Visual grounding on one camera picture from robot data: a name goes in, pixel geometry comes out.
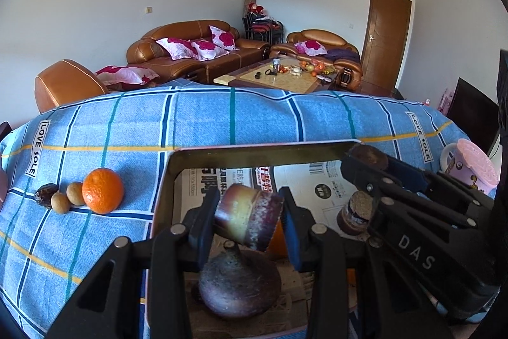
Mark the orange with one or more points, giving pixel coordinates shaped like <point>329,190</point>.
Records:
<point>278,241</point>
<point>103,191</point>

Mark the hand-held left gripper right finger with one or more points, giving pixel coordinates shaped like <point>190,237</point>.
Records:
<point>291,231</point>

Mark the wooden coffee table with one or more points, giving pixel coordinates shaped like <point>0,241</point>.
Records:
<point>278,79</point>

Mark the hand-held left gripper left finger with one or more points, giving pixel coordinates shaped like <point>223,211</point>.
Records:
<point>202,227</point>

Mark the pile of table snacks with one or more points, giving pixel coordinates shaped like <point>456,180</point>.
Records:
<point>313,67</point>

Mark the dark red date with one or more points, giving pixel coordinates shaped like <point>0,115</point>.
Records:
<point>47,196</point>

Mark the blue plaid tablecloth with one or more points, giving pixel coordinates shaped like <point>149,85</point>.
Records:
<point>198,116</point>

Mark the long brown leather sofa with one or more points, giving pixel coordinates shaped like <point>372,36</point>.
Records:
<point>147,53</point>

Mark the black television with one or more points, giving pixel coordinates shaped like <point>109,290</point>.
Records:
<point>472,104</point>

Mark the pink cartoon lidded cup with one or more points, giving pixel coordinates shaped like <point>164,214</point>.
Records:
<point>474,164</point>

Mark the brown leather armchair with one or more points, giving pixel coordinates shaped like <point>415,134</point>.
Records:
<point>63,85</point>

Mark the pink toy stand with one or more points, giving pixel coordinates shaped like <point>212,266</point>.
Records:
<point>444,102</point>

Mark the short brown leather sofa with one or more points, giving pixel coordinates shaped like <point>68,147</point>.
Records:
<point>317,35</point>

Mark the pink floral pillow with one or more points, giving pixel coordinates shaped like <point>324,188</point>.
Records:
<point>311,46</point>
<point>123,75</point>
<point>224,37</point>
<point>208,49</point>
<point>176,47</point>

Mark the stacked black chairs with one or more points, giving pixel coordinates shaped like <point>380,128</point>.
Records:
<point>264,29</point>

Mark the pink tin box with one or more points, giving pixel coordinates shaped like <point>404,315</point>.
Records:
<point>238,156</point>

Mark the small metal jar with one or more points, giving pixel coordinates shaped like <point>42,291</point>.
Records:
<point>276,63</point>

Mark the red bundle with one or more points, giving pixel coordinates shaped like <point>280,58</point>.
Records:
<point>256,8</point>

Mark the tall patterned vase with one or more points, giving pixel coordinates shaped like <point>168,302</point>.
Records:
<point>250,1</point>

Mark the brown longan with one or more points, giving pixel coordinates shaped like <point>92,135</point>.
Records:
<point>74,193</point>
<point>60,202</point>

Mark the glazed ceramic cup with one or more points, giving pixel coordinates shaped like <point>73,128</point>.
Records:
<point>248,218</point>

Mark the purple blanket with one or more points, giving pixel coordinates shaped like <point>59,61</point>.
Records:
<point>343,55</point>

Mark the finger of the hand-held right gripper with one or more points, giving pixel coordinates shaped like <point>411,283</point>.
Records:
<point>416,214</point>
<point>412,173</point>

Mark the brown wooden door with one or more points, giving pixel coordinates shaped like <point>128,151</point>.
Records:
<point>387,41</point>

